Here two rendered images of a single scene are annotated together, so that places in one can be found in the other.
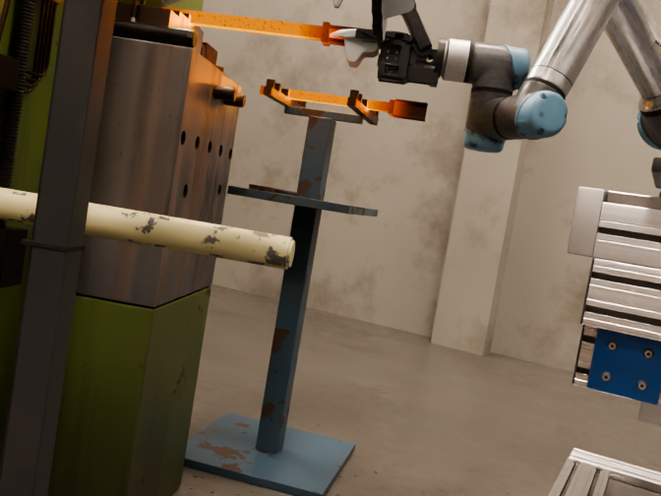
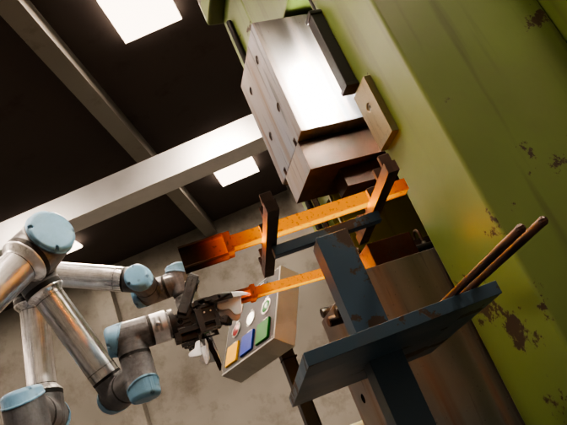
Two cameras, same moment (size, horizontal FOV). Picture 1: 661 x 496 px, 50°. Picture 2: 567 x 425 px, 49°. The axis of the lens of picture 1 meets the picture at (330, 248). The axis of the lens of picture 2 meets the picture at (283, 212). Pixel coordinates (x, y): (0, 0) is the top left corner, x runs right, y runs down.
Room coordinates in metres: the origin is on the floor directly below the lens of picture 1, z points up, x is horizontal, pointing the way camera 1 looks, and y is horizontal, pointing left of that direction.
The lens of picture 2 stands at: (2.81, -0.43, 0.55)
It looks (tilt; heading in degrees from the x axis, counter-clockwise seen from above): 22 degrees up; 156
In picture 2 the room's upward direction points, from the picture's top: 23 degrees counter-clockwise
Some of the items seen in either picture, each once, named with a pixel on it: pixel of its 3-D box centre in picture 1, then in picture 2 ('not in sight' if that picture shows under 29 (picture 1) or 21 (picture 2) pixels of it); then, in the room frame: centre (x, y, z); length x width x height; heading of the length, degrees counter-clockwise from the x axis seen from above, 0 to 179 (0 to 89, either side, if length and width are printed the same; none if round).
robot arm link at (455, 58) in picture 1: (453, 60); (161, 326); (1.32, -0.17, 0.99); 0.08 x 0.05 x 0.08; 175
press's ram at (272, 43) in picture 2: not in sight; (332, 84); (1.39, 0.54, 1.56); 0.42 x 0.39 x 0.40; 85
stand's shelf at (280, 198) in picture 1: (309, 202); (380, 352); (1.84, 0.07, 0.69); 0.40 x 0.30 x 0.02; 167
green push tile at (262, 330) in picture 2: not in sight; (263, 331); (0.90, 0.21, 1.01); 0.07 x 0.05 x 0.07; 20
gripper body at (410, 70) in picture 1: (409, 58); (194, 320); (1.32, -0.09, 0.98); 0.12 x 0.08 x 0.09; 85
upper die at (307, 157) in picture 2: not in sight; (360, 158); (1.35, 0.54, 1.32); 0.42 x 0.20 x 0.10; 85
